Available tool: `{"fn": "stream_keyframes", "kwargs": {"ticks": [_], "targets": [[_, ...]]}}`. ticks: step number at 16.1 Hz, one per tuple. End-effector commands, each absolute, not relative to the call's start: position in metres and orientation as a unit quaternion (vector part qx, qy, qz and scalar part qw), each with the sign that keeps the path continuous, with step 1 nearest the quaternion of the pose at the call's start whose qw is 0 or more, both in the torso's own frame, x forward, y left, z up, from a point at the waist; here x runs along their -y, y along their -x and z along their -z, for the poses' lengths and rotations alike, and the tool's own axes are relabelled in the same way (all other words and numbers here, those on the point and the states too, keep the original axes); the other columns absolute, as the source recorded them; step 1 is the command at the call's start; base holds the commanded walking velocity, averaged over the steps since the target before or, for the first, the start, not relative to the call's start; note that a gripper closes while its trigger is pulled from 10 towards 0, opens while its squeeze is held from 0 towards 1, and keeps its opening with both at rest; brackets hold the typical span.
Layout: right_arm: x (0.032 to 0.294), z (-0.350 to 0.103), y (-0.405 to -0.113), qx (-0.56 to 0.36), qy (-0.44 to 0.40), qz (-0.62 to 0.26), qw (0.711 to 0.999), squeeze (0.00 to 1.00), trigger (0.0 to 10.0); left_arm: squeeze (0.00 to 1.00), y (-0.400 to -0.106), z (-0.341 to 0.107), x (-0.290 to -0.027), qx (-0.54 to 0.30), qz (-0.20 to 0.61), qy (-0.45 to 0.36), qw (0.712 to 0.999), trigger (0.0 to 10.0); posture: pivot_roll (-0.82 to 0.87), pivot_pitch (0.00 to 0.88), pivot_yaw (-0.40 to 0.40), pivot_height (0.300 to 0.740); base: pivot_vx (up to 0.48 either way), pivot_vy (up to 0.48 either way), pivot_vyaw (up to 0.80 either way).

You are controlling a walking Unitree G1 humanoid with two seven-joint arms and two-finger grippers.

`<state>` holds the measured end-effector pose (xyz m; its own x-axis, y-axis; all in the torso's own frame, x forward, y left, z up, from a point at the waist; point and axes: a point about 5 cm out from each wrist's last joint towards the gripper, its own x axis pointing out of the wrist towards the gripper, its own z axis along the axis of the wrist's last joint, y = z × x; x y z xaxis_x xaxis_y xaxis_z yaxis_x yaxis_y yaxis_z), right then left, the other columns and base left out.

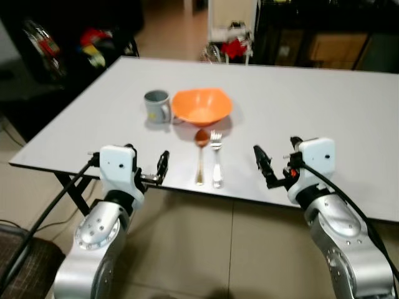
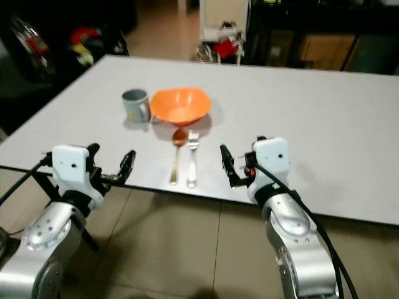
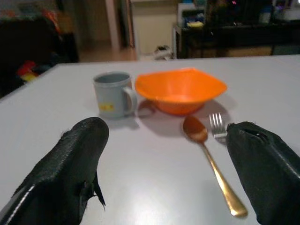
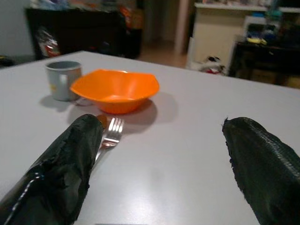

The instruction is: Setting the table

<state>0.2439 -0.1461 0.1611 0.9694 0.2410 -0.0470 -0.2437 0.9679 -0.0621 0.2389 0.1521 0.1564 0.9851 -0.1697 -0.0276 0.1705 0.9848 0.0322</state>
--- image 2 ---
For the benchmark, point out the dark cabinet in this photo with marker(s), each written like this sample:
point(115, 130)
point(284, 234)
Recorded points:
point(287, 25)

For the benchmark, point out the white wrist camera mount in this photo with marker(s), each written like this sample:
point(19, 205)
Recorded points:
point(271, 162)
point(72, 168)

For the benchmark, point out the orange bowl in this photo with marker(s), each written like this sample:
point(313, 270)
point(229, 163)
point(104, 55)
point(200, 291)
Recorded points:
point(181, 104)

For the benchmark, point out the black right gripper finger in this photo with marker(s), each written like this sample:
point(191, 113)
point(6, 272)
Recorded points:
point(229, 165)
point(260, 141)

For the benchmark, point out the brown cardboard box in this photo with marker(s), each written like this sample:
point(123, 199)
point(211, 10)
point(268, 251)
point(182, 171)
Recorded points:
point(328, 50)

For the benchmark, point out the red cloth item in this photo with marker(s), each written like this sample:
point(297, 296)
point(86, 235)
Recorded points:
point(227, 47)

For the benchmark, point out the white box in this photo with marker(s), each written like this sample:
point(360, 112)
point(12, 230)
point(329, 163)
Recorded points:
point(224, 17)

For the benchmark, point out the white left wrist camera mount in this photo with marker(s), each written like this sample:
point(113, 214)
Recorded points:
point(72, 168)

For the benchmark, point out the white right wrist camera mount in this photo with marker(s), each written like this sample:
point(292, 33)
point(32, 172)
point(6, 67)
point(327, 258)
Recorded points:
point(271, 162)

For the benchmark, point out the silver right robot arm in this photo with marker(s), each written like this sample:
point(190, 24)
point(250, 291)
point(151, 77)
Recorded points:
point(299, 243)

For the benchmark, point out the red and yellow toy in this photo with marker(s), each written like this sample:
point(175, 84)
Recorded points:
point(84, 42)

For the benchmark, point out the grey mug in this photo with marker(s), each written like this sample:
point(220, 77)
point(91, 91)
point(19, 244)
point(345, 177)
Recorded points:
point(134, 107)

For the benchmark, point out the clear bag with red print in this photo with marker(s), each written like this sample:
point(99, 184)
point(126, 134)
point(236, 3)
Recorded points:
point(32, 40)

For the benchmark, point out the silver fork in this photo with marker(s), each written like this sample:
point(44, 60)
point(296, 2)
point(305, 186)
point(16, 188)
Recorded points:
point(192, 163)

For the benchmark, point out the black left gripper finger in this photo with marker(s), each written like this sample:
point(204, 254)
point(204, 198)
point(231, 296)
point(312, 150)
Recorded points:
point(93, 156)
point(130, 165)

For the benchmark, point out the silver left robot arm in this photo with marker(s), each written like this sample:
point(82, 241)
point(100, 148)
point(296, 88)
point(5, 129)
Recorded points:
point(37, 255)

